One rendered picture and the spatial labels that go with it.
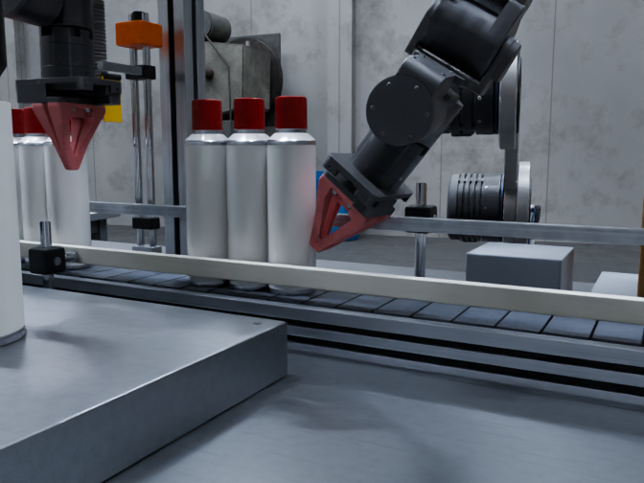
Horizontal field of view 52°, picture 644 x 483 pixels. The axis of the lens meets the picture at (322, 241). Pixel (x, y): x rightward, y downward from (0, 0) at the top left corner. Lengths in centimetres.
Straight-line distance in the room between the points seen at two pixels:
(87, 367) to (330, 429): 18
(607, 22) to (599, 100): 82
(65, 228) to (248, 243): 27
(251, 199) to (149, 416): 31
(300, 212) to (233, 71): 677
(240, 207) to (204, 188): 5
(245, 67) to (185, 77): 647
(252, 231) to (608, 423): 38
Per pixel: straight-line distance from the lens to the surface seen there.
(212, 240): 73
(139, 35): 91
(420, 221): 67
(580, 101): 794
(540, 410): 55
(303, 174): 68
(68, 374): 49
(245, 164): 70
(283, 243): 68
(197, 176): 73
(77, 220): 89
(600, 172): 795
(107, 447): 44
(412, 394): 57
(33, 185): 93
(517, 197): 167
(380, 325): 61
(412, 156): 63
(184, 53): 94
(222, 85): 749
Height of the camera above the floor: 103
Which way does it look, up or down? 8 degrees down
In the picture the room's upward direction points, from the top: straight up
